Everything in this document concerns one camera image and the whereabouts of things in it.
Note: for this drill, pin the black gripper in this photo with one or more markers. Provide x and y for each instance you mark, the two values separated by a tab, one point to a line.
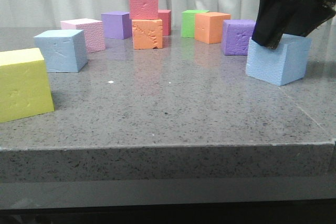
294	17

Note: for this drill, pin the light blue foam block textured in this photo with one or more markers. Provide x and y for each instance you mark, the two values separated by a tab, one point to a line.
285	64

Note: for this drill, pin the blue foam block smooth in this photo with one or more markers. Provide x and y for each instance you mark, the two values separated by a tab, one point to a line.
63	50

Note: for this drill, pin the purple foam block dented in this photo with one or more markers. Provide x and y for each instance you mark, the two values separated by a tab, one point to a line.
236	35

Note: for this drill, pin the orange foam block smooth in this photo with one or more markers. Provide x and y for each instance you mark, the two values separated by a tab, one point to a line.
209	26

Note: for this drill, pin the green foam block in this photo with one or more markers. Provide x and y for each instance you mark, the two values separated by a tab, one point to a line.
188	22

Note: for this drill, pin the red foam block rear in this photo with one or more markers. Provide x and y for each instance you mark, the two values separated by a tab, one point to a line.
165	16

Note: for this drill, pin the orange foam block dented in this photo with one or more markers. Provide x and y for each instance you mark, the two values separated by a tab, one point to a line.
147	33

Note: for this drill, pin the coral red foam block top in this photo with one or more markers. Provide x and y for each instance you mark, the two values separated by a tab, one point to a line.
144	9

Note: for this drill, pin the purple foam block rear left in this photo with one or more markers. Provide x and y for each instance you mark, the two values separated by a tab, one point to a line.
117	25

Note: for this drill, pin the pink foam block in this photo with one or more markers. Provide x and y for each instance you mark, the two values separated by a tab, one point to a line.
93	32

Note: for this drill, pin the yellow foam block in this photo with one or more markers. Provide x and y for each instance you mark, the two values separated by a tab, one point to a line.
25	89

